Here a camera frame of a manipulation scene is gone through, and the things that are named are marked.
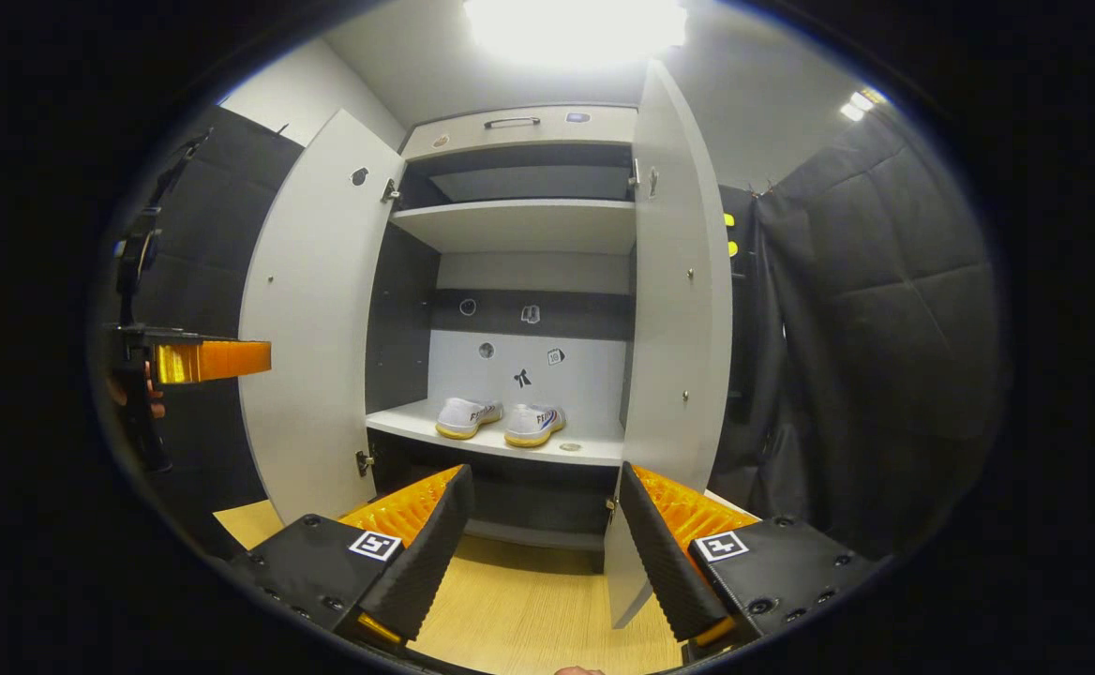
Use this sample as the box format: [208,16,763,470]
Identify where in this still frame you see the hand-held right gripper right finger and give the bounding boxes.
[618,461,891,662]

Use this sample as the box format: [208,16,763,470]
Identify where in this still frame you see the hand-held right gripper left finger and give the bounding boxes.
[229,464,476,657]

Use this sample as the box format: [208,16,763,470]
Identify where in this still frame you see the grey cabinet door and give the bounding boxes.
[602,58,734,629]
[238,108,408,526]

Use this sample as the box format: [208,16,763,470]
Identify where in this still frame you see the white shoe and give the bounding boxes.
[504,404,566,448]
[435,397,504,441]

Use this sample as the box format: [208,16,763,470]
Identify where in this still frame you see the grey shoe cabinet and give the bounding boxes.
[363,105,640,575]

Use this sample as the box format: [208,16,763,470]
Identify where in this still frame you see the grey cabinet drawer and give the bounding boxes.
[402,105,638,160]

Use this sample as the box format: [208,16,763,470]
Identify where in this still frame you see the black backdrop cloth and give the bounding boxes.
[712,103,1008,559]
[93,105,305,554]

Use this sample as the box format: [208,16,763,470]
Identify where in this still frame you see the large ceiling light panel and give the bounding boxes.
[463,0,689,67]

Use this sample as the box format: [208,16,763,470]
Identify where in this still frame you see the small ceiling light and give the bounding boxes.
[838,86,889,123]

